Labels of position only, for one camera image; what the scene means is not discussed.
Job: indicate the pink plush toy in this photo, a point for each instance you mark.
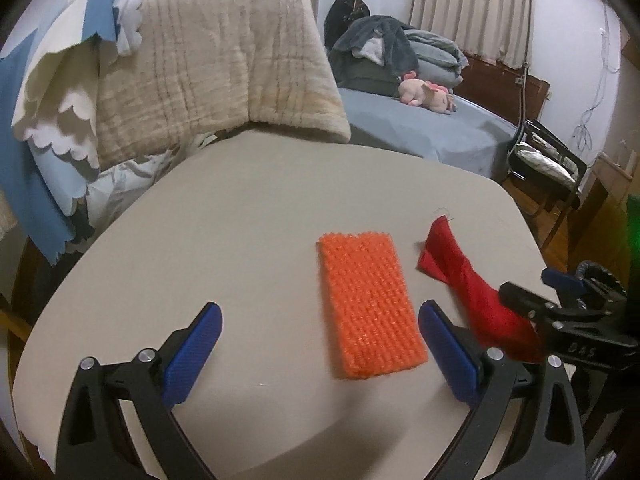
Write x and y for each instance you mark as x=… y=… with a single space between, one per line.
x=425 y=92

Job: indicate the light grey folded blanket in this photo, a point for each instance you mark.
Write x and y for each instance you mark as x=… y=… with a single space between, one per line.
x=440 y=55

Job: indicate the dark grey fleece blanket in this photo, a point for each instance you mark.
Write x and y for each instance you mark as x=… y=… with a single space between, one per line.
x=375 y=35

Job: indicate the black chair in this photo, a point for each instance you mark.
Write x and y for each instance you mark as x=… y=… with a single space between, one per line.
x=560 y=150

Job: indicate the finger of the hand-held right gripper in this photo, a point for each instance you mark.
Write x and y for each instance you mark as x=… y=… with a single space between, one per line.
x=562 y=281
x=525 y=302

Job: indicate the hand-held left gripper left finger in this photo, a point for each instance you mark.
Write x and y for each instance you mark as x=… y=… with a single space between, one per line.
x=195 y=355

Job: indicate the red cloth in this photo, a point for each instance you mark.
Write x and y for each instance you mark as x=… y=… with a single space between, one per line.
x=475 y=295

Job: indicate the silver grey seat cushion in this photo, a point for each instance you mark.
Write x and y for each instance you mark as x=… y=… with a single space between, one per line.
x=542 y=160

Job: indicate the orange knitted mesh scrubber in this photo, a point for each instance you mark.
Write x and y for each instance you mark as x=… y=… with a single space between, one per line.
x=367 y=300

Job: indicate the wooden headboard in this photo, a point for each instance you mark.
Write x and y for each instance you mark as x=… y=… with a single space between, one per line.
x=500 y=85

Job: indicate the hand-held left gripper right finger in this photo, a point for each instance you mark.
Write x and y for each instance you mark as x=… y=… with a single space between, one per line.
x=450 y=355

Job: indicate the beige quilted blanket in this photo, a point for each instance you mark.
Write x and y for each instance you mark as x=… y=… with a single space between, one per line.
x=210 y=60

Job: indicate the bed with grey sheet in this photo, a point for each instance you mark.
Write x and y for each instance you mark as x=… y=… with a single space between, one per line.
x=430 y=130

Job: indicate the pale crumpled cloth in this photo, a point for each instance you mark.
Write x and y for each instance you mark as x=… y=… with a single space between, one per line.
x=135 y=180

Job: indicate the wooden side cabinet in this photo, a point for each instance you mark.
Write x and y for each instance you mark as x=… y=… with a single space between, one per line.
x=605 y=195

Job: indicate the blue and white scalloped cloth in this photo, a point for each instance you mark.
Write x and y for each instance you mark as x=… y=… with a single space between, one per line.
x=30 y=125

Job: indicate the olive green pillow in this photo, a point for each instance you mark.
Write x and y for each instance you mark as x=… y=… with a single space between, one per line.
x=372 y=80

